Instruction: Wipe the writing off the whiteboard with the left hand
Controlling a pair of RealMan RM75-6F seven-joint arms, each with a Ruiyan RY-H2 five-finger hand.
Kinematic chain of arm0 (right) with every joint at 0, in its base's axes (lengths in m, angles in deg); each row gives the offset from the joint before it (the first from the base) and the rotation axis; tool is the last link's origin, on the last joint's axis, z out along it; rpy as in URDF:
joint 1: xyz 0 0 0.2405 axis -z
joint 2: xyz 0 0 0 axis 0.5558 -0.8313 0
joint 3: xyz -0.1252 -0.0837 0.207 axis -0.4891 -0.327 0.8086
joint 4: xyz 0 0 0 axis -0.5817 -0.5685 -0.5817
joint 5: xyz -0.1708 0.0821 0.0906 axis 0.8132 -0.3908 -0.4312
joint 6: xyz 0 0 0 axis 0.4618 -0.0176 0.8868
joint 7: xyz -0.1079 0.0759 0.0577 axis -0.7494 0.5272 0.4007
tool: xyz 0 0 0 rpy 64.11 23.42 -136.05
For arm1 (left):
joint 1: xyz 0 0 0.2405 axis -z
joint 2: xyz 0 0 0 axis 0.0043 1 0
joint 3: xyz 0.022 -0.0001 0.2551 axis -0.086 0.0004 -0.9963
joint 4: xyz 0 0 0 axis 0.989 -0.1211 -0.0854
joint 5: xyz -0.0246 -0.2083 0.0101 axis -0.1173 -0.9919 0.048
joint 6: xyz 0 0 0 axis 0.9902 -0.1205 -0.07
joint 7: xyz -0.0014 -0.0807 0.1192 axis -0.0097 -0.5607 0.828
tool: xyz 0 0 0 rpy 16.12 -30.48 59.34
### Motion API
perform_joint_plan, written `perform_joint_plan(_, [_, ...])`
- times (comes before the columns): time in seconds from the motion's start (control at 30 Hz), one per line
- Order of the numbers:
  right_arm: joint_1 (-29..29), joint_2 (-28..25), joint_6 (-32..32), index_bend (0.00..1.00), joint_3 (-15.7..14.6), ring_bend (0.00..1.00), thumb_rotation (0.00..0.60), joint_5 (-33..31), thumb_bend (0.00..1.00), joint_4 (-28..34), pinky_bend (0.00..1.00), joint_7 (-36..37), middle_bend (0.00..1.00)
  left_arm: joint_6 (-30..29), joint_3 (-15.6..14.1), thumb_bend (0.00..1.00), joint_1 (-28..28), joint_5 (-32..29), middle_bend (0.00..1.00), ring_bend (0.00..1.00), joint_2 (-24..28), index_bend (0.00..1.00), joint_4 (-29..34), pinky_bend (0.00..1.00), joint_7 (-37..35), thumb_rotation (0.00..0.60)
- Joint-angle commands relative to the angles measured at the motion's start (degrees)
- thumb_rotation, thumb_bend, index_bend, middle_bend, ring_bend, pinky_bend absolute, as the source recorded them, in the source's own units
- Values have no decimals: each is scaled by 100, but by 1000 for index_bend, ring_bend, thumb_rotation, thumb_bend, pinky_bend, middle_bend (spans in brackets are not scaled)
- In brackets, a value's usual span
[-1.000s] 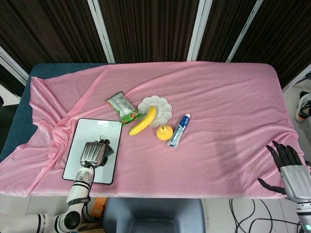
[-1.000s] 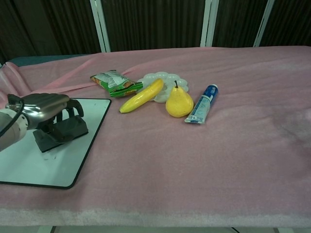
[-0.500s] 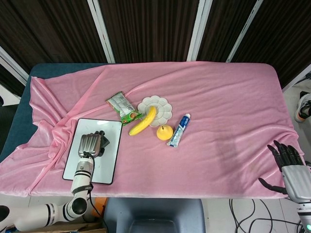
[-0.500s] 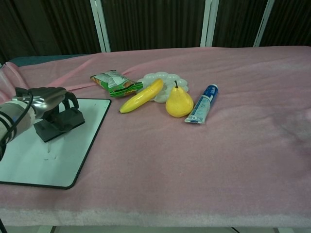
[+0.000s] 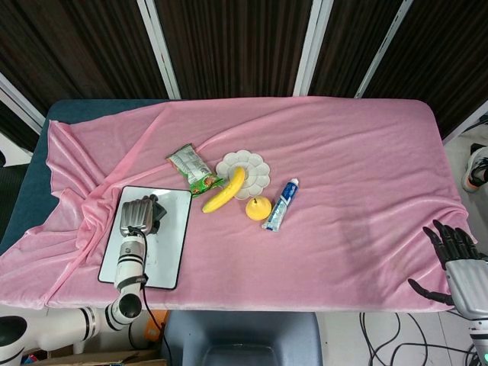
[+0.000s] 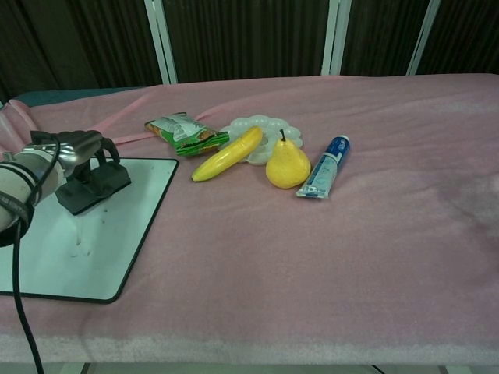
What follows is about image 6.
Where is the white flower-shaped plate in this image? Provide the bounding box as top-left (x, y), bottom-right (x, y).
top-left (218, 112), bottom-right (305, 167)

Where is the green snack bag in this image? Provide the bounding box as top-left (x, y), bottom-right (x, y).
top-left (144, 111), bottom-right (231, 158)

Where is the yellow pear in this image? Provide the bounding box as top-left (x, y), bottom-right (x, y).
top-left (265, 129), bottom-right (313, 191)

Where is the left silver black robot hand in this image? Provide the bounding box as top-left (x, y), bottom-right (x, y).
top-left (22, 129), bottom-right (121, 185)

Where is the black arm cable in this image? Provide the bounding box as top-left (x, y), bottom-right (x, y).
top-left (7, 136), bottom-right (62, 374)

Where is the white drawing board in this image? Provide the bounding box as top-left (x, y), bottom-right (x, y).
top-left (0, 157), bottom-right (180, 305)

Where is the pink velvet tablecloth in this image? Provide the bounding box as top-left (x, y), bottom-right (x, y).
top-left (0, 72), bottom-right (499, 366)

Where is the white screen frame post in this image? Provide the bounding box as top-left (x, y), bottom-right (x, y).
top-left (144, 0), bottom-right (179, 85)
top-left (320, 0), bottom-right (352, 77)
top-left (406, 0), bottom-right (444, 77)

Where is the blue white toothpaste tube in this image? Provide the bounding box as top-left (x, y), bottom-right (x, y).
top-left (294, 134), bottom-right (353, 202)

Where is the yellow banana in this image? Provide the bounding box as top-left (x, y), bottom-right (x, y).
top-left (190, 125), bottom-right (264, 183)

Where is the black whiteboard eraser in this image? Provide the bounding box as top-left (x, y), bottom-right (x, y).
top-left (55, 158), bottom-right (132, 216)

